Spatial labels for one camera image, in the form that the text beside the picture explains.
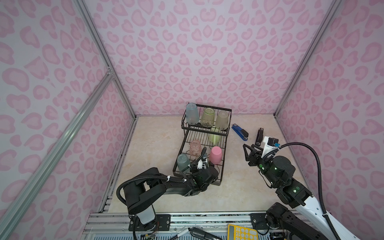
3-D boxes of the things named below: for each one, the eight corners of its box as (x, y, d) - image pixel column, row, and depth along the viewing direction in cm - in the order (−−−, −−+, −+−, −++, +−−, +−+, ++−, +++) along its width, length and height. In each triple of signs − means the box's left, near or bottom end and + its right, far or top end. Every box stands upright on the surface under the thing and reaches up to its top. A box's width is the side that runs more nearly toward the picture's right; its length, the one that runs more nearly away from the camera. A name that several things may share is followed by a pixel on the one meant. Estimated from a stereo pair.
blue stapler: (244, 141, 107) (246, 137, 103) (231, 128, 115) (232, 124, 111) (248, 139, 108) (250, 135, 104) (234, 126, 116) (236, 122, 112)
